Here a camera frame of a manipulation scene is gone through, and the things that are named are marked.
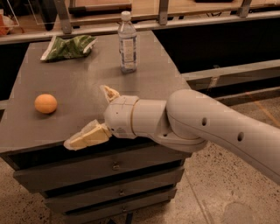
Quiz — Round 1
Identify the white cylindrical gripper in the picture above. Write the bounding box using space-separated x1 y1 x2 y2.
64 85 139 151

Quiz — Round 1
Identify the orange fruit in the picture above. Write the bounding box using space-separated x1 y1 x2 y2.
34 94 58 114

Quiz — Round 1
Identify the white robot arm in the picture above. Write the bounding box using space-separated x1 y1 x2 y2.
64 85 280 184

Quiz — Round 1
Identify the clear plastic water bottle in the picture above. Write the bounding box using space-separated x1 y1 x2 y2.
118 11 137 73

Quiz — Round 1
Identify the grey drawer cabinet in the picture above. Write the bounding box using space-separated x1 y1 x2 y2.
0 30 207 224

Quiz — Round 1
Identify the top grey drawer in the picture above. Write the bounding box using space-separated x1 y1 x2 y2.
14 143 190 193

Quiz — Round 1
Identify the grey drawer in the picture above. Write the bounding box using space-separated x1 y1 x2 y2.
65 185 177 224
45 166 184 213
14 143 190 193

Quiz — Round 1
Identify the green chip bag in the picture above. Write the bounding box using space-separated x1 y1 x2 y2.
40 35 96 62

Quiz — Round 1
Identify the middle grey drawer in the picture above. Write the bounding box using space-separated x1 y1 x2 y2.
45 166 184 213

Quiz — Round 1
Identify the bottom grey drawer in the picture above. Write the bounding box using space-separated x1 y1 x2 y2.
65 185 177 224

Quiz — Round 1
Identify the wooden shelf with metal posts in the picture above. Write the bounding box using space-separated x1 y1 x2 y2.
0 0 280 45

